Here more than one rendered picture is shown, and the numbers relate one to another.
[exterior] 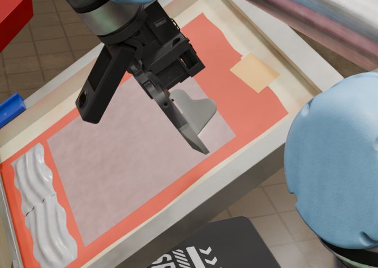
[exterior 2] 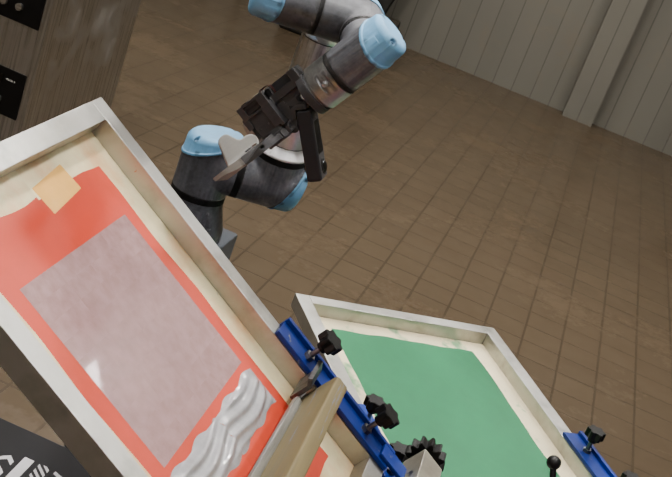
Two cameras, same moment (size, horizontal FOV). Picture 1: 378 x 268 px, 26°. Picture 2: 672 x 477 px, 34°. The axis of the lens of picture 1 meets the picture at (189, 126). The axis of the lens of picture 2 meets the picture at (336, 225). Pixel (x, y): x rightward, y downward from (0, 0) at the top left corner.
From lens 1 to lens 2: 256 cm
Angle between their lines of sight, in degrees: 123
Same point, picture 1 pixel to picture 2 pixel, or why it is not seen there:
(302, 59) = (74, 125)
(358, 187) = not seen: outside the picture
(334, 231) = not seen: hidden behind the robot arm
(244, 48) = (25, 193)
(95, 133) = (144, 384)
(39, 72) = not seen: outside the picture
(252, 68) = (53, 189)
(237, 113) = (103, 211)
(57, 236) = (246, 396)
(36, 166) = (200, 458)
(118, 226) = (217, 328)
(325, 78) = (93, 114)
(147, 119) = (119, 313)
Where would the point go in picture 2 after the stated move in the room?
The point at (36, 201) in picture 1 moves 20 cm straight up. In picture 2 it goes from (230, 440) to (272, 324)
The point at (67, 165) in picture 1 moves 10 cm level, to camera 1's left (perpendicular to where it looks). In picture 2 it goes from (184, 414) to (239, 452)
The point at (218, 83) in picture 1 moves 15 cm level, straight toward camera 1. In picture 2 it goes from (71, 227) to (142, 214)
